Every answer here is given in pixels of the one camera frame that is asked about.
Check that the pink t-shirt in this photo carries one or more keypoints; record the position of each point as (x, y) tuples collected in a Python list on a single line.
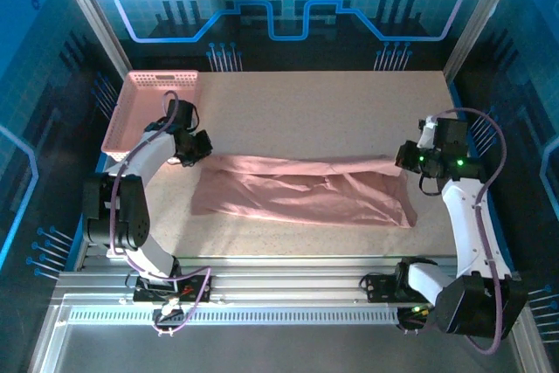
[(305, 198)]

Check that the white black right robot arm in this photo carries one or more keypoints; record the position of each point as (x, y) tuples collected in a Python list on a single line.
[(463, 216)]

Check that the pink plastic basket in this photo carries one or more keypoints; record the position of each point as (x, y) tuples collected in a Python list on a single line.
[(144, 98)]

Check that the black controller board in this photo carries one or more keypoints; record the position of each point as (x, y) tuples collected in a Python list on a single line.
[(412, 318), (168, 322)]

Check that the aluminium frame post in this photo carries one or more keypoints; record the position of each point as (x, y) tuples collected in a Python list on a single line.
[(94, 19), (480, 19)]

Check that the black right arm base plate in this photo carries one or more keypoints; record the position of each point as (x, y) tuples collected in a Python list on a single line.
[(380, 290)]

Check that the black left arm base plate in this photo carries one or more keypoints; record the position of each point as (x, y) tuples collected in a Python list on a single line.
[(144, 292)]

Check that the aluminium frame rail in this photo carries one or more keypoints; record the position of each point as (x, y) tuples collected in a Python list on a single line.
[(284, 279)]

